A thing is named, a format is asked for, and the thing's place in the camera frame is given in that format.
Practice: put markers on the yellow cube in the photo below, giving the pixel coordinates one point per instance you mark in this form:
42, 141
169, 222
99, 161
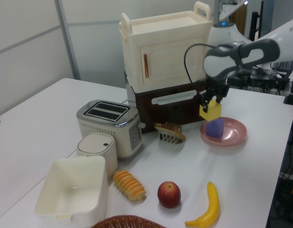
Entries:
214, 112

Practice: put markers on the red apple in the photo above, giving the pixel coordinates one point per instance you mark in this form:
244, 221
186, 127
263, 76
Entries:
169, 194

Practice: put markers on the pink plate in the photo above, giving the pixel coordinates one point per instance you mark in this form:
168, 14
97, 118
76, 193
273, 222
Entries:
234, 134

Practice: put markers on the cream toast rack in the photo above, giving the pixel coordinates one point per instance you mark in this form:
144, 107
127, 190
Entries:
167, 138

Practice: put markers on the yellow banana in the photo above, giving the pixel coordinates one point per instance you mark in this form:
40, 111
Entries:
213, 204

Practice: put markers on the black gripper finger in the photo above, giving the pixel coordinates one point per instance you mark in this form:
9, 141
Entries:
220, 99
205, 103

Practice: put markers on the small cream lidded bin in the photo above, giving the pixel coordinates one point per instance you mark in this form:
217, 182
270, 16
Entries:
97, 147

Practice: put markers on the black keyboard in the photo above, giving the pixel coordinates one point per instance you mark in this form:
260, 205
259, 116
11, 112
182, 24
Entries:
282, 67

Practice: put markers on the cream toy cabinet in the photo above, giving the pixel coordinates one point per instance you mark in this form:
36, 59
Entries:
165, 47

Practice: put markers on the dark brown drawer box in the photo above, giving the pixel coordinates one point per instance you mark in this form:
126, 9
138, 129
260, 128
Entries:
174, 114

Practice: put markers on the orange striped spiral bread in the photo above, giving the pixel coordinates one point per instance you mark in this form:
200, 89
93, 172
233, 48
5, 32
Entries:
129, 186

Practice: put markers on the purple cube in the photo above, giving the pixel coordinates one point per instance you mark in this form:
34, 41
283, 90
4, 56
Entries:
215, 129

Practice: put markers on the brown wicker basket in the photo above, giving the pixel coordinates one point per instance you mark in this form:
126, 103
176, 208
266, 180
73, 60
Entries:
127, 222

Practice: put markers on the cream and silver toaster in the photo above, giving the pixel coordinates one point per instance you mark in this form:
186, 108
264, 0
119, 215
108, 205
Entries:
106, 126

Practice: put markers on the brown bread slice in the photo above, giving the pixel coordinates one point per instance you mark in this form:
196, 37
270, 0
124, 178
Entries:
171, 130

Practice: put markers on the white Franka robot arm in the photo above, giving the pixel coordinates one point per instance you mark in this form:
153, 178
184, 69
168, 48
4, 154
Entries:
255, 53

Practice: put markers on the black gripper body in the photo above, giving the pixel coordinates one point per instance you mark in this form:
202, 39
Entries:
215, 88

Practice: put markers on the cream square open container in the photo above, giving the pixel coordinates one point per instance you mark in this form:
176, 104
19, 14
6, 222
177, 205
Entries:
72, 187

